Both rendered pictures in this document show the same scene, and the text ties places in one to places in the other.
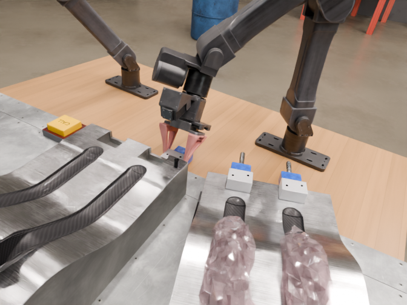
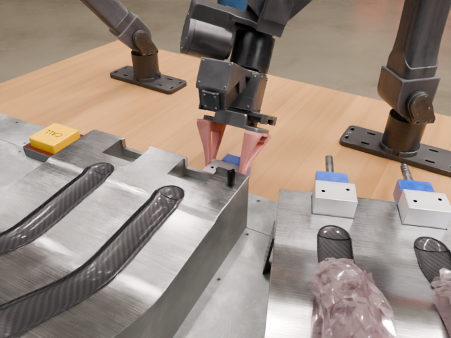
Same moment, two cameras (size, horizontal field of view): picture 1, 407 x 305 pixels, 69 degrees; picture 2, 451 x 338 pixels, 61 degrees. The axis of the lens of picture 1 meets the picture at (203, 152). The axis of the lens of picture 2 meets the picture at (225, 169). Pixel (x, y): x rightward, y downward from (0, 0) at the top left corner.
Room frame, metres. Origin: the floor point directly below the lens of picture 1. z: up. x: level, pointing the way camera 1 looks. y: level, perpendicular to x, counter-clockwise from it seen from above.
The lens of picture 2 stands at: (0.08, 0.04, 1.18)
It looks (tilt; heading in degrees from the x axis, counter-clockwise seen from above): 36 degrees down; 3
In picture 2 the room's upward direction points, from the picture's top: straight up
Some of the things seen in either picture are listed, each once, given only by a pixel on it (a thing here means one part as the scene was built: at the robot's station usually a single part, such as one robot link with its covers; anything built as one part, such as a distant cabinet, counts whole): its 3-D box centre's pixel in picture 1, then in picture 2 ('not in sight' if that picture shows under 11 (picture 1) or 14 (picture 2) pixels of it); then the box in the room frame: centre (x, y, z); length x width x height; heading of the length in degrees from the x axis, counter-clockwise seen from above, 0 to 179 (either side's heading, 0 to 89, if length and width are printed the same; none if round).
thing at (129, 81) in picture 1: (131, 77); (145, 65); (0.98, 0.28, 0.84); 0.20 x 0.07 x 0.08; 61
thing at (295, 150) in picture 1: (295, 140); (403, 132); (0.69, -0.24, 0.84); 0.20 x 0.07 x 0.08; 61
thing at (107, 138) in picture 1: (113, 146); (129, 160); (0.53, 0.20, 0.87); 0.05 x 0.05 x 0.04; 66
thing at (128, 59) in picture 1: (127, 59); (139, 39); (0.97, 0.29, 0.90); 0.09 x 0.06 x 0.06; 36
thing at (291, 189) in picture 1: (289, 180); (413, 192); (0.50, -0.19, 0.86); 0.13 x 0.05 x 0.05; 173
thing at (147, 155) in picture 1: (154, 163); (194, 181); (0.48, 0.10, 0.87); 0.05 x 0.05 x 0.04; 66
